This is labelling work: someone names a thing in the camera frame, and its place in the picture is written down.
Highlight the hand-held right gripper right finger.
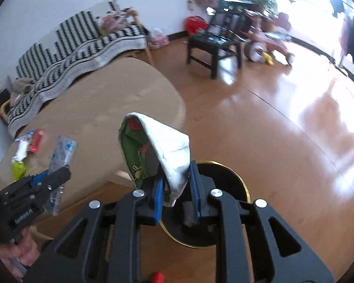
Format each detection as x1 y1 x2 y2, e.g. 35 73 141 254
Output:
188 160 334 283

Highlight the pink tricycle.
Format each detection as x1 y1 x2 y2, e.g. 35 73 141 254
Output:
243 13 296 66

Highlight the white plastic bag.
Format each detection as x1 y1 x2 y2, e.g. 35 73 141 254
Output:
149 28 169 49

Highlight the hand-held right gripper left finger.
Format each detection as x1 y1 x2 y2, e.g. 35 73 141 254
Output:
24 179 166 283

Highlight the person's left hand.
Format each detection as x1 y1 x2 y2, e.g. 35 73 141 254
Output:
0 228 41 276

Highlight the red plastic bag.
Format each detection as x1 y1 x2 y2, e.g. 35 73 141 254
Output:
185 15 209 35

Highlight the red white packet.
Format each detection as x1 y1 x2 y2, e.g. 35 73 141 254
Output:
15 128 46 154

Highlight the black white striped sofa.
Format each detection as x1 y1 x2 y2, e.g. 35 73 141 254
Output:
6 0 148 138

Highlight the black trash bin gold rim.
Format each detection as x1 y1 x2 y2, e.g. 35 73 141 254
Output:
159 160 251 248

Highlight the clear plastic wrapper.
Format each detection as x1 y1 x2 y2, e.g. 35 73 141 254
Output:
47 136 77 216

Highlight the wooden frame sofa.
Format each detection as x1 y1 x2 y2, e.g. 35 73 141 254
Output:
0 7 154 122

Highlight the yellow green snack wrapper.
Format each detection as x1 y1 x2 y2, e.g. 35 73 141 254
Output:
11 142 28 182

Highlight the yellow toy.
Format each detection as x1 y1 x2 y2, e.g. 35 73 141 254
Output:
261 51 275 66

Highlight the beige plush cloth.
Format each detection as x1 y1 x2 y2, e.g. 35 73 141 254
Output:
10 77 36 107

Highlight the black wooden chair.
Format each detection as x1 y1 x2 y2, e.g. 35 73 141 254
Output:
187 0 247 79

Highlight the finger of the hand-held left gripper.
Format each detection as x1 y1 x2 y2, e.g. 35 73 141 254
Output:
10 170 50 194
29 167 72 201

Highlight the green white snack bag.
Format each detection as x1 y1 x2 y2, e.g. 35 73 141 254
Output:
118 112 191 208

